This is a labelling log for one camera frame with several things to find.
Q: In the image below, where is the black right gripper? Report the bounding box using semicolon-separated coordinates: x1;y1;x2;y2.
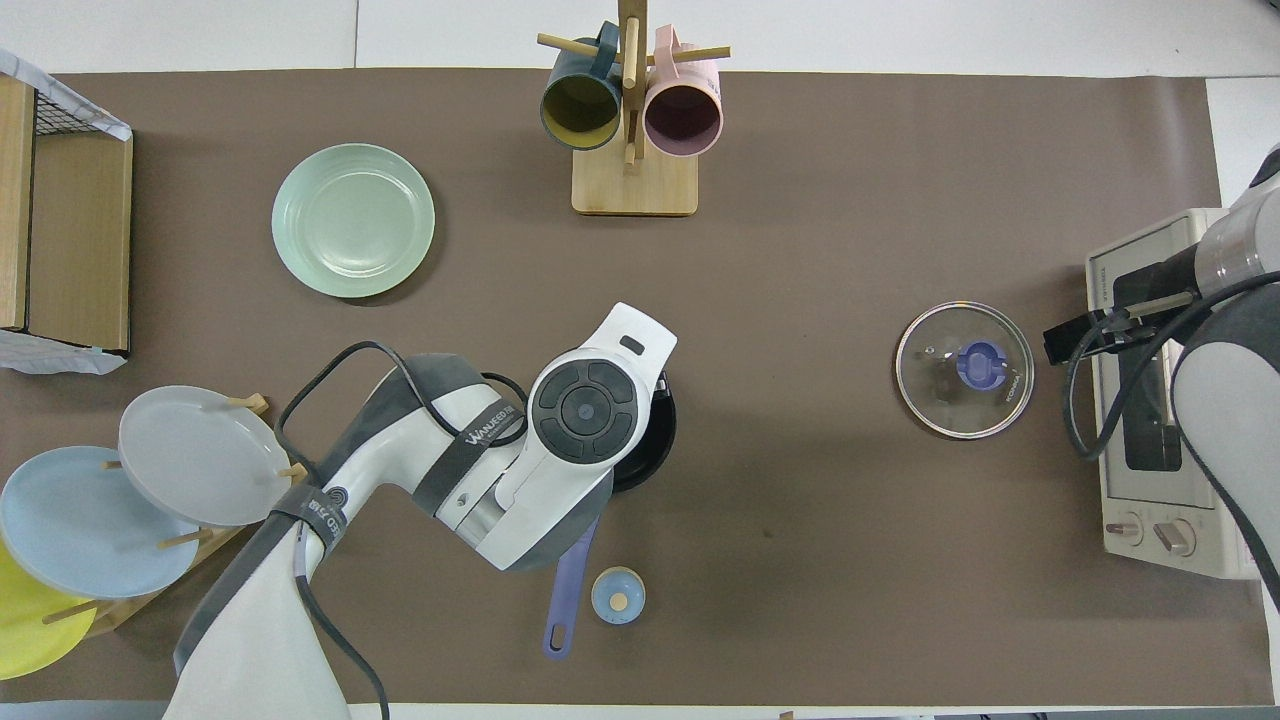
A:
1043;245;1206;366

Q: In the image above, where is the glass lid with blue knob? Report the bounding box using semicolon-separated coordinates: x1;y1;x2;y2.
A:
895;301;1036;441

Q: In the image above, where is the mint green plate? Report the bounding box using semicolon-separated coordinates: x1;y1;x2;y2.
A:
272;143;436;299

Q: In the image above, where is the grey plate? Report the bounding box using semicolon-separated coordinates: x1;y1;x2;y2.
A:
118;386;293;527

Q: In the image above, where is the wooden plate rack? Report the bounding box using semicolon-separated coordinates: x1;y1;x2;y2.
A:
42;393;306;636

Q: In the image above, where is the light blue plate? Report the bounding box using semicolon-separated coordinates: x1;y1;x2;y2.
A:
0;446;201;599

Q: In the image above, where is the yellow plate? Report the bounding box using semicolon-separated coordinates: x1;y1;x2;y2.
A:
0;540;99;681

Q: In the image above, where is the cream toaster oven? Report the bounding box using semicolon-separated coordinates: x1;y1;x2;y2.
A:
1086;208;1263;581

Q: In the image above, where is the brown table mat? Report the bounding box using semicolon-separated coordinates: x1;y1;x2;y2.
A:
0;68;1276;707

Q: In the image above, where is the pink ribbed mug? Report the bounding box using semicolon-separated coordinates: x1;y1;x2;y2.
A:
643;25;724;158

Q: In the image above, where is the wooden mug tree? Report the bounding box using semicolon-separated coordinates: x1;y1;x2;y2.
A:
537;0;731;217

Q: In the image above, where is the small blue knob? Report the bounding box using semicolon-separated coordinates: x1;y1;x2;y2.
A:
591;566;647;626

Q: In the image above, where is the teal mug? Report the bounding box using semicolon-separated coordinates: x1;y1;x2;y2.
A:
540;22;626;151

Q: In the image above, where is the dark blue saucepan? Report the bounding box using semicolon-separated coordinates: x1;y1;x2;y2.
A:
543;370;679;661

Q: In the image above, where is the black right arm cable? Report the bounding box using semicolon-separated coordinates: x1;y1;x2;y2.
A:
1062;270;1280;461

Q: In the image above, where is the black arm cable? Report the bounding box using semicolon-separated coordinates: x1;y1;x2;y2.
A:
1062;270;1280;461
275;340;531;720

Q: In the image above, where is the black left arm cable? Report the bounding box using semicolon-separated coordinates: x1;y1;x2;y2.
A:
275;340;531;720

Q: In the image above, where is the black wire basket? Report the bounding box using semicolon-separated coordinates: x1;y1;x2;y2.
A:
30;85;83;136

